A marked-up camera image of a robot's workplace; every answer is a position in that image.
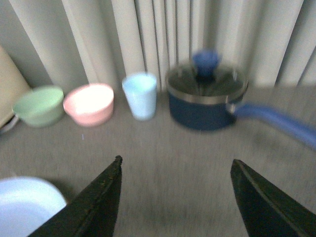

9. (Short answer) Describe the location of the light blue cup right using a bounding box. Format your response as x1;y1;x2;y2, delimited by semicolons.
122;72;157;121

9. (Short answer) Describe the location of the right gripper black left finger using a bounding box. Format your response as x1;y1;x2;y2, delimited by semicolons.
30;156;122;237

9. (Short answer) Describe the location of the pink bowl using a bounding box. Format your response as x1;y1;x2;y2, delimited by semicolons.
63;83;114;127

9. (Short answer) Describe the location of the green bowl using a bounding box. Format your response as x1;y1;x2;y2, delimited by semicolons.
12;85;65;128

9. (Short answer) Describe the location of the light blue plate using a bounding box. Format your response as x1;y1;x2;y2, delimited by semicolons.
0;176;67;237

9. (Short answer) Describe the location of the dark blue pot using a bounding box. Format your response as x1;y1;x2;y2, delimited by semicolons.
167;83;316;149

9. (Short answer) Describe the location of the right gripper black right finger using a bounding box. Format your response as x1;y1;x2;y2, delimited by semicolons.
230;159;316;237

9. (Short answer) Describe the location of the glass pot lid blue knob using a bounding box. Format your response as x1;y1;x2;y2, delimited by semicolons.
166;49;248;105

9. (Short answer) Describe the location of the white toaster power cable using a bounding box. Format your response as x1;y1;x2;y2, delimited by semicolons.
0;115;20;135

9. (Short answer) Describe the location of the cream white toaster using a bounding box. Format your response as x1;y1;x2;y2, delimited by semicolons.
0;46;31;128

